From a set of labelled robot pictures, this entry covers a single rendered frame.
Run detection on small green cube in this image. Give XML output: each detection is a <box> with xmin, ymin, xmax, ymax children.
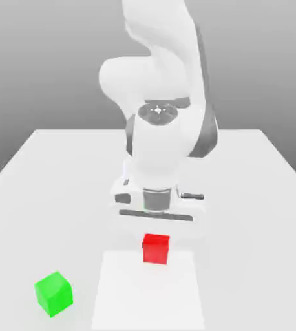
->
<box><xmin>34</xmin><ymin>270</ymin><xmax>74</xmax><ymax>319</ymax></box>

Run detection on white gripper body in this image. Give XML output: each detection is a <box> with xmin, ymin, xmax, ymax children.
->
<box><xmin>110</xmin><ymin>200</ymin><xmax>206</xmax><ymax>233</ymax></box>

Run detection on small red cube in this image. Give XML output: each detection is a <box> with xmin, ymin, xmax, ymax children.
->
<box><xmin>142</xmin><ymin>233</ymin><xmax>171</xmax><ymax>266</ymax></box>

